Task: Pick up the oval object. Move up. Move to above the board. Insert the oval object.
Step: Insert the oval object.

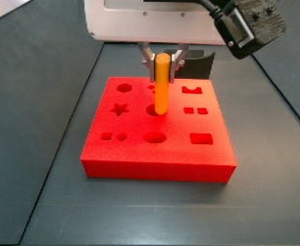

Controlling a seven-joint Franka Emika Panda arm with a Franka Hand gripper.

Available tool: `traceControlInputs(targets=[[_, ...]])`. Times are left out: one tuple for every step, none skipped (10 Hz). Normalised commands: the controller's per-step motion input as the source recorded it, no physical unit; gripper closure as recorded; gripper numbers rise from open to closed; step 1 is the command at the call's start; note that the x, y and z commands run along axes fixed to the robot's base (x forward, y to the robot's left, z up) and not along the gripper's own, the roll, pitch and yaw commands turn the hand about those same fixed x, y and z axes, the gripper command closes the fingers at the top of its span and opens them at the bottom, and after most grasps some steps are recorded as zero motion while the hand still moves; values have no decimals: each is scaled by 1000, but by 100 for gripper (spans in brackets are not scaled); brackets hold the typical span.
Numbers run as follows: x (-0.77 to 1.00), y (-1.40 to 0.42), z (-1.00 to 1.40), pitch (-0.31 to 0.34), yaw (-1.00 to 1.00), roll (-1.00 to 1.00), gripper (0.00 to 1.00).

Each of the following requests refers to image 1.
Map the black camera cable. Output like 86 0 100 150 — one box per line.
193 0 224 21

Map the yellow oval peg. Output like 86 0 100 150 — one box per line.
154 53 170 115

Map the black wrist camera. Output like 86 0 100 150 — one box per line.
215 0 285 60

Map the black curved holder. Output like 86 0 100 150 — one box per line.
174 50 216 80

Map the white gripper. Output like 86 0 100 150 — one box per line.
84 0 224 82

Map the red shape-sorting board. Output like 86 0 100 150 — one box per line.
81 77 237 183

